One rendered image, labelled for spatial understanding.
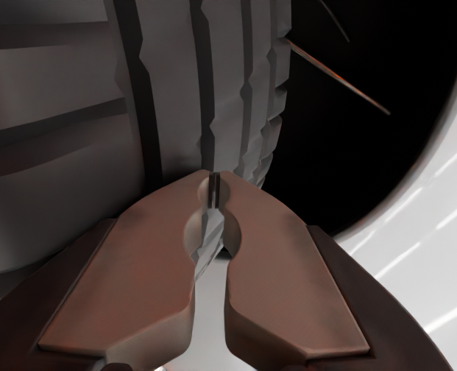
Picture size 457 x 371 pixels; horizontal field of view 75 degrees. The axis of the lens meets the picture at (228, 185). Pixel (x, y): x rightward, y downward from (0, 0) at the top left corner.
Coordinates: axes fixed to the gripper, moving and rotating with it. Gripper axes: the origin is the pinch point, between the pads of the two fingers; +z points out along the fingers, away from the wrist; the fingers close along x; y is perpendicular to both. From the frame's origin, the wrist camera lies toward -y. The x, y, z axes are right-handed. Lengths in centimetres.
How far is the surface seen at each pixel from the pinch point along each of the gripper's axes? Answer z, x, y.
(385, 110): 46, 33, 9
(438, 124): 20.6, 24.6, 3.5
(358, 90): 49, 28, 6
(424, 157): 20.2, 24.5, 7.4
